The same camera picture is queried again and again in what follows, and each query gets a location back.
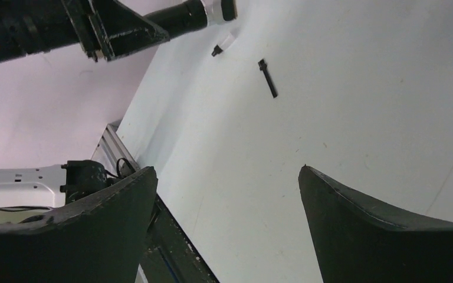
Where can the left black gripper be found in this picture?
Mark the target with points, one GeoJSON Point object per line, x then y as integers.
{"type": "Point", "coordinates": [104, 29]}

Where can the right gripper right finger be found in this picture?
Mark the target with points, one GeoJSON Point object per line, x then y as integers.
{"type": "Point", "coordinates": [358, 238]}

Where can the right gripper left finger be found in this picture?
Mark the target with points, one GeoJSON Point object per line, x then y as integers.
{"type": "Point", "coordinates": [99, 238]}

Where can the small black cleaning brush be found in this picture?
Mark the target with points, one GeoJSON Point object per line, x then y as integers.
{"type": "Point", "coordinates": [264, 69]}

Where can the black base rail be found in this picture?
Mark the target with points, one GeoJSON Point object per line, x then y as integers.
{"type": "Point", "coordinates": [169, 254]}

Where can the aluminium frame front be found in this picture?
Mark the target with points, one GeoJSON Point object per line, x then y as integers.
{"type": "Point", "coordinates": [110, 151]}

